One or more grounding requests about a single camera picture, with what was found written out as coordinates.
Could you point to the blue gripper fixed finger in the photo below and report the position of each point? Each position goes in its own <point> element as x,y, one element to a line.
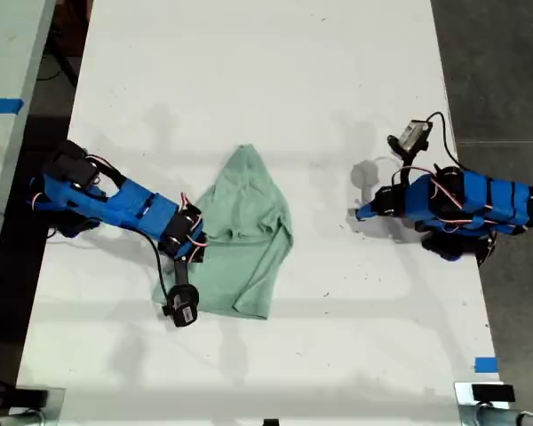
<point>369,206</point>
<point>201,233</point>

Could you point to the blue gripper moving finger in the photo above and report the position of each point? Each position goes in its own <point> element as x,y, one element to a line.
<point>365,215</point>
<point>196,255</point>

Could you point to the pale green t-shirt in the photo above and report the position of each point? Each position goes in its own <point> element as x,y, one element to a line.
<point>244,231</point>

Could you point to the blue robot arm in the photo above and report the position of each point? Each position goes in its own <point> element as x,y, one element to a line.
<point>115,206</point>
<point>493,199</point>

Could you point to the small black clip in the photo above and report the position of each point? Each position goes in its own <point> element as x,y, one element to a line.
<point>271,422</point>

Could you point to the square blue tape piece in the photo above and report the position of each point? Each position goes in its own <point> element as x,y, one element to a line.
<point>486,365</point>

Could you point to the small black box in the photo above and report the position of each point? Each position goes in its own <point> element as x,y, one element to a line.
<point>31,398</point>
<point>493,393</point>

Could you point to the long blue tape strip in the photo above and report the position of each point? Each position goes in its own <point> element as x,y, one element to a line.
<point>2,105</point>

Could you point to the pale side table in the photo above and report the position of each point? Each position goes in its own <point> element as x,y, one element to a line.
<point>9,89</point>

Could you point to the metal pipe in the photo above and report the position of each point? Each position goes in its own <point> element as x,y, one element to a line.
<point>515,418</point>

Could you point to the black camera stalk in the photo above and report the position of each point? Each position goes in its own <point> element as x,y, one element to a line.
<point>180,273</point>
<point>408,166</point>

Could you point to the black camera box with label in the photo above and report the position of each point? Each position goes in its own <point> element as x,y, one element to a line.
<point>411,135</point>
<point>183,306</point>

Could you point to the metal table bracket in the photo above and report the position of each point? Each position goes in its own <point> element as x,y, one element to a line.
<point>464,406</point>
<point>55,406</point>

